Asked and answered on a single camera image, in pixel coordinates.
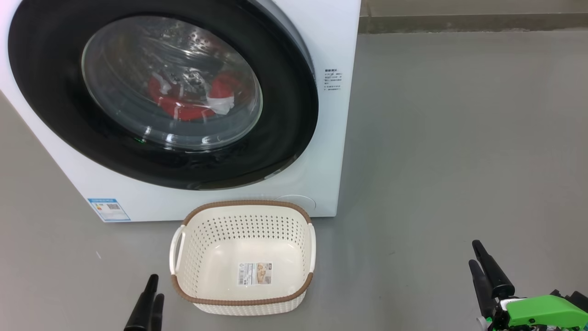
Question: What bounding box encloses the printed warning text label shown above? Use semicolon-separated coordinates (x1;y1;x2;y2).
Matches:
324;69;343;91

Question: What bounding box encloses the blue energy label sticker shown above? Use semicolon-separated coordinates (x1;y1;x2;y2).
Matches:
87;198;131;222

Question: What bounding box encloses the round drain filter cover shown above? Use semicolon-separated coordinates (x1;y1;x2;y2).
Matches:
276;195;317;216

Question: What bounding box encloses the cream perforated basket brown rim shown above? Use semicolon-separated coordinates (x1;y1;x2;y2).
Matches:
169;200;317;316

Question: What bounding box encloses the red garment with white trim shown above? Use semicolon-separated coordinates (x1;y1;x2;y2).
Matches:
148;73;244;122

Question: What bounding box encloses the printed product label sticker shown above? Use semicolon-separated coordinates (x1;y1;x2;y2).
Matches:
237;263;273;286

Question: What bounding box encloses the glass washing machine door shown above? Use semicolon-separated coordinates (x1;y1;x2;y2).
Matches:
8;0;319;190

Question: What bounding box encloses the grey wall baseboard strip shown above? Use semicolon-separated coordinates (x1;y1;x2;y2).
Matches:
359;13;588;34

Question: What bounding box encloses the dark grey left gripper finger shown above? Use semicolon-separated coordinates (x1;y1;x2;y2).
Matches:
124;274;159;331
148;294;164;331

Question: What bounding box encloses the white front-load washing machine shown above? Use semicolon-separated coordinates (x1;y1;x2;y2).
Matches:
0;0;362;223

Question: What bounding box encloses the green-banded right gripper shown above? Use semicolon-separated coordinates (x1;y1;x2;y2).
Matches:
469;240;588;331

